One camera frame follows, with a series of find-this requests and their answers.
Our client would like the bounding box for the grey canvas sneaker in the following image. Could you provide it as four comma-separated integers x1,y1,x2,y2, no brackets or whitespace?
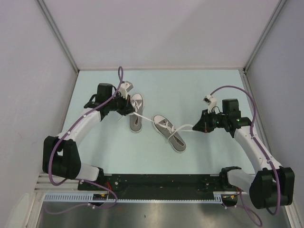
152,115,186,153
130,93,144,133

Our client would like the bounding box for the aluminium corner post left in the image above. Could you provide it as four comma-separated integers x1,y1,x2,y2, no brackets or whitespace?
35,0,79,73

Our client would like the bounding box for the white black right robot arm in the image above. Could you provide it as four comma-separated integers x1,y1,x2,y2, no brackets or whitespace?
192,95,295,209

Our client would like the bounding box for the white slotted cable duct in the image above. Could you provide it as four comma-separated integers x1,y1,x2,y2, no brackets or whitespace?
44,192,223,204

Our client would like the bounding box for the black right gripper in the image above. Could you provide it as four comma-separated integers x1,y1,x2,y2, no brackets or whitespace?
192,108,228,133

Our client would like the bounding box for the aluminium frame rail front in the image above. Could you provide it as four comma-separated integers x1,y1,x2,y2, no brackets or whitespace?
34,173,292,192

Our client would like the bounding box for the white shoelace of sneaker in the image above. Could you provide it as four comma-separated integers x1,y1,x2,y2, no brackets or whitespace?
131,99,144,114
132,112,194,141

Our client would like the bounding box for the aluminium corner post right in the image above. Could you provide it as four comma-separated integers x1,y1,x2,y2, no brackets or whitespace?
243,0,288,72

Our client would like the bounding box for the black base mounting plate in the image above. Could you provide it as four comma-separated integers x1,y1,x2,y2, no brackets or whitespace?
78,173,248,200

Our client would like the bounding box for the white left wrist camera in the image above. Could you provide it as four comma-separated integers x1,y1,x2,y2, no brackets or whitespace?
118,81,133,99

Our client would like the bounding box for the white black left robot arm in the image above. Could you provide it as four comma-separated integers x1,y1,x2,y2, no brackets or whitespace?
42,81,135,190

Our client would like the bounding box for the aluminium corner post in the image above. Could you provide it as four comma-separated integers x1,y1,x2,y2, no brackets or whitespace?
243,0,288,72
35,0,79,73

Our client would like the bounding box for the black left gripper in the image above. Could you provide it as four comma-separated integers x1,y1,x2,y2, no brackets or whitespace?
106,92,134,116

